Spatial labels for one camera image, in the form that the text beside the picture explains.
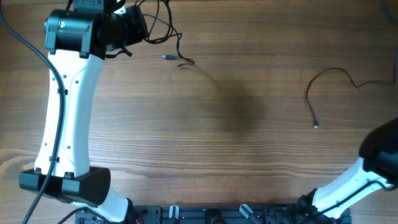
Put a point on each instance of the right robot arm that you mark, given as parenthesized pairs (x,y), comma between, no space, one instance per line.
(375,168)

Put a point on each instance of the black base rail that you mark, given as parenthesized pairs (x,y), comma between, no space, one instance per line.
(269,214)

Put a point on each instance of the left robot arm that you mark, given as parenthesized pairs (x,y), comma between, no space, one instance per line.
(78,41)

